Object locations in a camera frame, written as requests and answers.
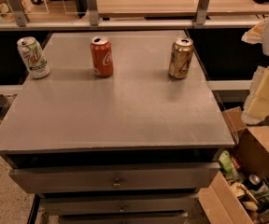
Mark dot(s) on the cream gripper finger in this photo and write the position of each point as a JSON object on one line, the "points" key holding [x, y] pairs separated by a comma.
{"points": [[254, 35], [256, 106]]}

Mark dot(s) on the red coke can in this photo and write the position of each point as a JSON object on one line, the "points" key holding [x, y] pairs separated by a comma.
{"points": [[102, 56]]}

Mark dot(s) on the orange gold soda can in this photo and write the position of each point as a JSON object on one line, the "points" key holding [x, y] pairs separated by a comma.
{"points": [[181, 54]]}

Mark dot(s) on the white green 7up can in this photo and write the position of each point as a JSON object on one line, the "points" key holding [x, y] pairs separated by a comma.
{"points": [[33, 57]]}

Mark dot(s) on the green snack bag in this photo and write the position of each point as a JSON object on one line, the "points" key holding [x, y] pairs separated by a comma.
{"points": [[227, 166]]}

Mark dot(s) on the cardboard box of snacks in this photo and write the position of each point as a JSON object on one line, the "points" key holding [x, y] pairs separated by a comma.
{"points": [[252, 151]]}

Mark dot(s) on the grey drawer cabinet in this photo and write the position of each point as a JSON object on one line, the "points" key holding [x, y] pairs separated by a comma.
{"points": [[139, 115]]}

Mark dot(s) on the top grey drawer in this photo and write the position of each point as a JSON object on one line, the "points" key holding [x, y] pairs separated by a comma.
{"points": [[115, 177]]}

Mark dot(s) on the grey drawer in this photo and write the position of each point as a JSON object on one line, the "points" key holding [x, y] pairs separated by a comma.
{"points": [[120, 204], [115, 177]]}

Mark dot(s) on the middle grey drawer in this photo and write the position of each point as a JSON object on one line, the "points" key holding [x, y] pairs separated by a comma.
{"points": [[120, 204]]}

